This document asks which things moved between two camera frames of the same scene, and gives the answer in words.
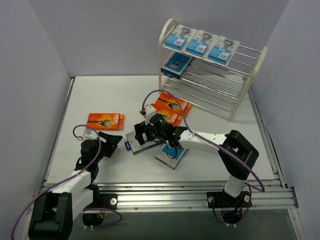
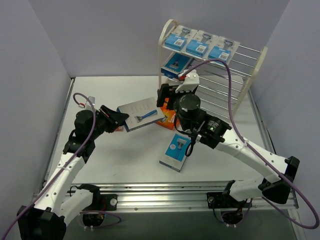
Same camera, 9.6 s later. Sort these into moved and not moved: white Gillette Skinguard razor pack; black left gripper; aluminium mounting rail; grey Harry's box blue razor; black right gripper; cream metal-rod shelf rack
Moved: black left gripper; black right gripper; grey Harry's box blue razor
Not moved: cream metal-rod shelf rack; aluminium mounting rail; white Gillette Skinguard razor pack
